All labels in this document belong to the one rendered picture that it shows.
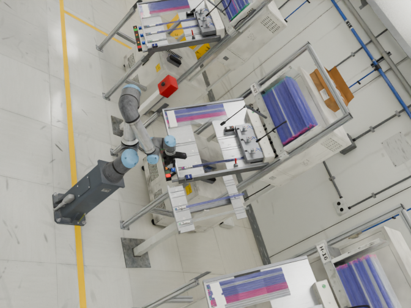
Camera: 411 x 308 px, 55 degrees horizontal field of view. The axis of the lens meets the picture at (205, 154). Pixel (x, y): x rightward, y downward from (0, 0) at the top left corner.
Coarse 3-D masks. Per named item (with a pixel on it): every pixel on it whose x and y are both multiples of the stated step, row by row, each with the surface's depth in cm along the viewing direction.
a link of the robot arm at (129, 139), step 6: (132, 84) 240; (126, 90) 235; (132, 90) 236; (138, 90) 240; (120, 96) 234; (132, 96) 232; (138, 96) 238; (138, 102) 237; (138, 108) 245; (126, 126) 252; (126, 132) 255; (132, 132) 255; (126, 138) 259; (132, 138) 259; (126, 144) 260; (132, 144) 260; (138, 144) 271
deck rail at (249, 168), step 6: (234, 168) 298; (240, 168) 299; (246, 168) 299; (252, 168) 302; (258, 168) 304; (198, 174) 293; (204, 174) 293; (210, 174) 294; (216, 174) 296; (222, 174) 298; (228, 174) 300; (180, 180) 290; (198, 180) 297
